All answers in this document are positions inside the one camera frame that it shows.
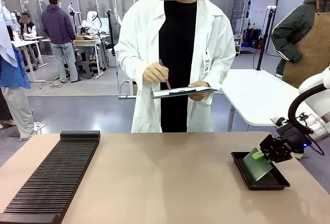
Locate green PCB board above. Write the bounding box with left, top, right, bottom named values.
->
left=243, top=147, right=273, bottom=183

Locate white hanging badge tag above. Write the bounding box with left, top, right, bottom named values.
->
left=203, top=52, right=212, bottom=74

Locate black plastic tray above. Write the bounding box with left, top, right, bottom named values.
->
left=230, top=151, right=291, bottom=191

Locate dark red pen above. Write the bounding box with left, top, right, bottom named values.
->
left=159, top=59, right=172, bottom=90

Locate black bags pile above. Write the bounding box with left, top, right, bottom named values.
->
left=243, top=28, right=263, bottom=49

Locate grey background desk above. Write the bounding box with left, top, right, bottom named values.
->
left=73, top=35, right=111, bottom=77

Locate seated person in varsity jacket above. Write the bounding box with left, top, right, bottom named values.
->
left=18, top=12, right=37, bottom=39

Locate wooden shoe shelf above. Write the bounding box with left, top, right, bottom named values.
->
left=233, top=37, right=243, bottom=57

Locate white background desk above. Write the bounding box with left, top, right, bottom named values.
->
left=11, top=36, right=48, bottom=83

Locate person's left hand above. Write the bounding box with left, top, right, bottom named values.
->
left=187, top=80, right=211, bottom=101

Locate thin black cable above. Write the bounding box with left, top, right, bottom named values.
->
left=308, top=137, right=325, bottom=156

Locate black slotted PCB rack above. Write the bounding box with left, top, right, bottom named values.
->
left=0, top=130, right=101, bottom=224

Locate black floor cable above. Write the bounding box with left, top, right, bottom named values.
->
left=41, top=77, right=63, bottom=90

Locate person's left forearm white sleeve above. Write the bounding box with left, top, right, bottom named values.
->
left=203, top=54, right=237, bottom=95

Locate person's right forearm white sleeve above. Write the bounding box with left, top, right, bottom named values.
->
left=117, top=51, right=153, bottom=80

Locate black tripod pole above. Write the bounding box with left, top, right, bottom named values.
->
left=256, top=5, right=277, bottom=71

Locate thick black arm hose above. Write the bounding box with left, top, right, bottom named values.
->
left=288, top=83, right=330, bottom=134

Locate black step stool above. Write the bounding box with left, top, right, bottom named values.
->
left=75, top=60, right=94, bottom=77

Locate person's right hand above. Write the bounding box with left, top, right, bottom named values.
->
left=142, top=61, right=170, bottom=84

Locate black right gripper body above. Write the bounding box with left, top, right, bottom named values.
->
left=259, top=124, right=310, bottom=163

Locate person in purple hoodie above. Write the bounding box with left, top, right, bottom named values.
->
left=41, top=0, right=83, bottom=83

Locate person in blue shirt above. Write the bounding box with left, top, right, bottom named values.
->
left=0, top=6, right=39, bottom=142

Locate person in white lab coat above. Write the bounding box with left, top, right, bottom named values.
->
left=117, top=0, right=237, bottom=133

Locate person in brown apron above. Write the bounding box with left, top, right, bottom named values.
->
left=271, top=0, right=330, bottom=89

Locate white table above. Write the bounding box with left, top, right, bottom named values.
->
left=221, top=68, right=330, bottom=132

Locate black clipboard with paper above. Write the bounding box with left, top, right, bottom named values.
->
left=151, top=87, right=219, bottom=99

